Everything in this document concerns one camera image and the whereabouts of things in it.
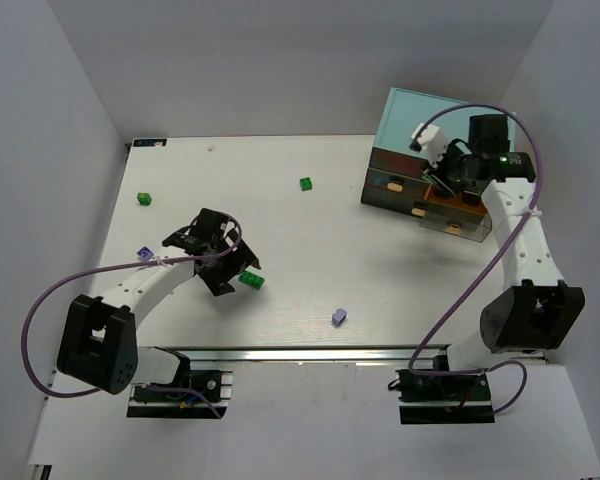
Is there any dark corner label sticker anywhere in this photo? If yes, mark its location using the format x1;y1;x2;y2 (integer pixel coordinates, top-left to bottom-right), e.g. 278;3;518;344
132;138;167;148

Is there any purple lego piece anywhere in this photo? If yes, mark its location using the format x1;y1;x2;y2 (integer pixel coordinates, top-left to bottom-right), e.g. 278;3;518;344
136;246;154;262

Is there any lilac lego piece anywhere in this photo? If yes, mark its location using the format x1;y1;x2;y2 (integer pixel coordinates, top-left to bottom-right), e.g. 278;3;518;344
332;308;347;327

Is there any teal drawer organizer box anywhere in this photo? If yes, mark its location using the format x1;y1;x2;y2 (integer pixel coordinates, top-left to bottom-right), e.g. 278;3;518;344
361;88;519;221

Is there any small green lego brick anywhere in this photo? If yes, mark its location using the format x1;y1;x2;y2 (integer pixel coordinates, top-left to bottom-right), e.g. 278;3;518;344
299;177;313;191

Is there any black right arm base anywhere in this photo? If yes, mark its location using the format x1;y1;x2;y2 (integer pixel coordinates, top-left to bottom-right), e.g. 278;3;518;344
387;370;495;425

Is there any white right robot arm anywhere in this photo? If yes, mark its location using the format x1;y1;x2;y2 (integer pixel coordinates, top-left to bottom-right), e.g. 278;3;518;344
410;113;585;374

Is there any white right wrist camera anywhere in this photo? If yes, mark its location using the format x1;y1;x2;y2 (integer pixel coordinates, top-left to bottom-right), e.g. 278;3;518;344
409;123;450;169

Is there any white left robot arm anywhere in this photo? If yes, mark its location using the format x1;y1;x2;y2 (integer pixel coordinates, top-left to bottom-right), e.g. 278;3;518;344
57;232;260;394

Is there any green flat lego plate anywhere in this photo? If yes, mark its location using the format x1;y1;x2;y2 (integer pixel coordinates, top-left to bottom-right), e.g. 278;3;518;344
238;271;265;290

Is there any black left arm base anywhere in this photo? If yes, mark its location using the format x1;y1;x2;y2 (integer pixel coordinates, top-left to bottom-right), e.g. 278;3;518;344
126;364;233;420

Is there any green yellow lego cube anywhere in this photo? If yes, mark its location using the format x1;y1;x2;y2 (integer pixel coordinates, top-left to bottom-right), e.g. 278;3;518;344
136;192;152;206

